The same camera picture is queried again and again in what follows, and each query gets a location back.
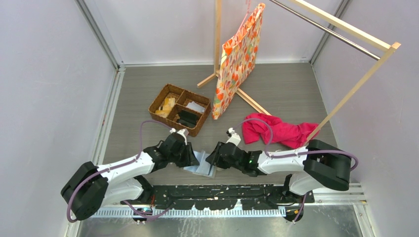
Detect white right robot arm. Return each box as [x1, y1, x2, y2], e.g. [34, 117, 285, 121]
[206, 139, 358, 203]

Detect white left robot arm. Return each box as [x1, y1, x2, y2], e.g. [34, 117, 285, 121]
[60, 132, 199, 223]

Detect black VIP cards in basket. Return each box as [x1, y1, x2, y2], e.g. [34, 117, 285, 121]
[176, 110, 200, 128]

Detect white VIP cards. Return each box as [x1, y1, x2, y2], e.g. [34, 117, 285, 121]
[186, 101, 206, 114]

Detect gold VIP cards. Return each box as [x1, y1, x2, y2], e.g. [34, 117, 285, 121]
[155, 97, 176, 118]

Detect pink cloth garment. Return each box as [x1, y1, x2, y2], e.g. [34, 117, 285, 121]
[242, 113, 318, 149]

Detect brown woven divided basket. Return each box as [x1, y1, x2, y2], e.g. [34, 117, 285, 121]
[148, 84, 211, 137]

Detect floral orange paper bag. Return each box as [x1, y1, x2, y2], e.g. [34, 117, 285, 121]
[212, 3, 265, 119]

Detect wooden clothes rack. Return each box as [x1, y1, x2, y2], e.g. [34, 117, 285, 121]
[197, 0, 401, 142]

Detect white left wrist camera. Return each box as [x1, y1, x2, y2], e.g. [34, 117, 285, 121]
[170, 128, 189, 145]

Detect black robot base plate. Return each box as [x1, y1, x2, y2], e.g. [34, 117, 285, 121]
[127, 184, 303, 210]

